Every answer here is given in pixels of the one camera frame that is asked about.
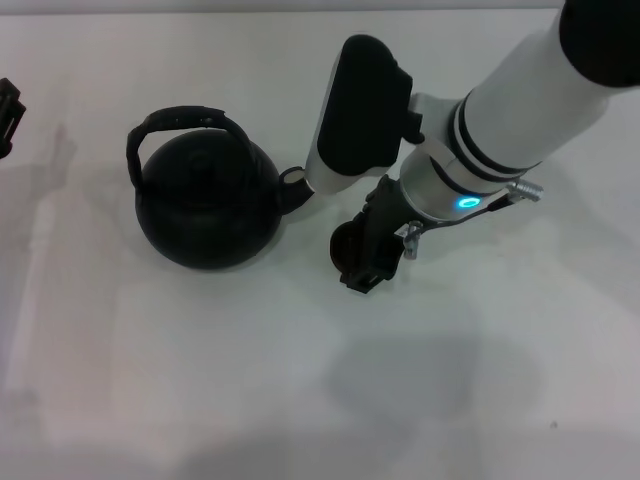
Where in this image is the black cable with silver plugs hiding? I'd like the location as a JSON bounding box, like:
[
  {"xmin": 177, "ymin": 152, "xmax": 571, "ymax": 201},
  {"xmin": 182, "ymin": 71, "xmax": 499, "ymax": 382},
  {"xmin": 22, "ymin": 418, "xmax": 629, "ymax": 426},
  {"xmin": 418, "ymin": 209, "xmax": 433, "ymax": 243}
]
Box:
[{"xmin": 403, "ymin": 180, "xmax": 545, "ymax": 262}]

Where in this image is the black round teapot with handle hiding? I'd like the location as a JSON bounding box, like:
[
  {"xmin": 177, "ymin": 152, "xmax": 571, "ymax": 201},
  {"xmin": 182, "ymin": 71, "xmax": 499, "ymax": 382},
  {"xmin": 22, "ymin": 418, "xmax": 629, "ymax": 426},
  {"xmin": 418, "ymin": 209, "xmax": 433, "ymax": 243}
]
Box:
[{"xmin": 125, "ymin": 103, "xmax": 317, "ymax": 271}]

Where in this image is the small dark teacup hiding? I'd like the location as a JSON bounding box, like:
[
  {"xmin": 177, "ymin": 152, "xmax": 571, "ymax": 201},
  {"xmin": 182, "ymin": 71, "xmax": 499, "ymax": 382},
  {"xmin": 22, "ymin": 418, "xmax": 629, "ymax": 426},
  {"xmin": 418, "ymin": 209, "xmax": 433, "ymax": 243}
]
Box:
[{"xmin": 328, "ymin": 223, "xmax": 364, "ymax": 274}]

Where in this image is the black white wrist camera box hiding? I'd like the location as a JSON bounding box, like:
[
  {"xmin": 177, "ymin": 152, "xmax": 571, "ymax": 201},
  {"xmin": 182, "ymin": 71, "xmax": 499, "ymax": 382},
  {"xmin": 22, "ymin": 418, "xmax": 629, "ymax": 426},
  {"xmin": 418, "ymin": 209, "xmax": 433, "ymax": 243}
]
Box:
[{"xmin": 305, "ymin": 33, "xmax": 426, "ymax": 195}]

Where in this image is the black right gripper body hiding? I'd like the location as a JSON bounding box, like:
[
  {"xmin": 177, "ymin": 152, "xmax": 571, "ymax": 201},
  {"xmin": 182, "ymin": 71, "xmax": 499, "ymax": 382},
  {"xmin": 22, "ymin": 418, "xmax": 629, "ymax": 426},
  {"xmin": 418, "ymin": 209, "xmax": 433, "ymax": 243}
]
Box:
[{"xmin": 349, "ymin": 174, "xmax": 417, "ymax": 277}]

